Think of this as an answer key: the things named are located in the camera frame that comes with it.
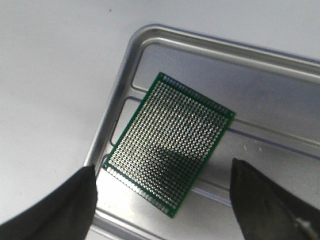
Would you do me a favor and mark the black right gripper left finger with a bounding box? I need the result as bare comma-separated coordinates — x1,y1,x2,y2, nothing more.
0,165,98,240

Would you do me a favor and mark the silver metal tray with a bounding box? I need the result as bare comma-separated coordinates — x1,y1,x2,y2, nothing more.
85,25,320,240

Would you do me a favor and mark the green perforated circuit board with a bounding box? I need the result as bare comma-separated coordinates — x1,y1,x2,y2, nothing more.
102,72,236,218

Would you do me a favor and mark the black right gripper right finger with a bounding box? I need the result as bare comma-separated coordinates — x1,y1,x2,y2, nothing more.
229,158,320,240

